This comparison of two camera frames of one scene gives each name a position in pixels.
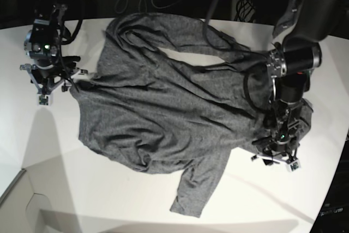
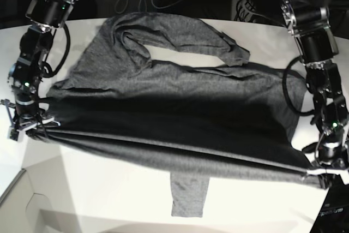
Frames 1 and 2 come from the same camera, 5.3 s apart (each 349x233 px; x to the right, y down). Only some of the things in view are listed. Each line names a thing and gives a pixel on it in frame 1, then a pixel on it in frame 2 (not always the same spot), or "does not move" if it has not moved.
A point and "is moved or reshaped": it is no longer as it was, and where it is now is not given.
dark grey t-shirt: [155, 114] is moved or reshaped
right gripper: [282, 142] -> [331, 151]
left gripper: [48, 71] -> [23, 114]
